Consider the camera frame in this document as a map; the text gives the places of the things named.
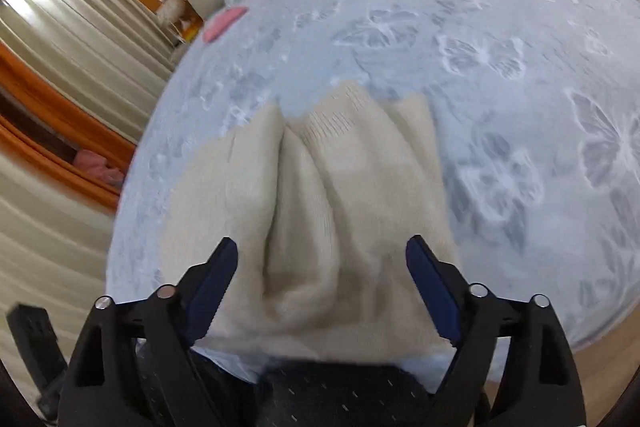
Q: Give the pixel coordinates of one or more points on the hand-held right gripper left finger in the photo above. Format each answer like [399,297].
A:
[215,287]

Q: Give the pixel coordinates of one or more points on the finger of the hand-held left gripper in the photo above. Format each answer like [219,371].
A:
[32,337]

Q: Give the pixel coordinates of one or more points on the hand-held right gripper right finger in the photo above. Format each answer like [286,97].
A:
[435,292]

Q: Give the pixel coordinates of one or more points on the beige sweater with black hearts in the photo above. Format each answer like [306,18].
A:
[340,207]

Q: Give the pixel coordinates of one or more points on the beige pleated curtain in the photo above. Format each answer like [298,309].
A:
[45,232]
[75,22]

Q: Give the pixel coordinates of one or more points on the person's dark dotted pants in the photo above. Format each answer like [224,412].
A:
[340,397]

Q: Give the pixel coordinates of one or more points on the pink cloth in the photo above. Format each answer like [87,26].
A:
[97,164]

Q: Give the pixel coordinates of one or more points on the white nightstand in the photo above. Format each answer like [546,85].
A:
[180,51]

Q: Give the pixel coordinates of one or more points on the orange curtain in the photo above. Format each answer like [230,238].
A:
[50,92]

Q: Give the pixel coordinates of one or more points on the yellow item on nightstand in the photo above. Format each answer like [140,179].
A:
[190,32]

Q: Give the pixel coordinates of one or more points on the pink pouch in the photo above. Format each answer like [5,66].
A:
[222,23]

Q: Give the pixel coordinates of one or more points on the bed with butterfly duvet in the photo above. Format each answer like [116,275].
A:
[500,32]

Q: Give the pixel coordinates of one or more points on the white feather lamp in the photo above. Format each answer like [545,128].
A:
[170,7]

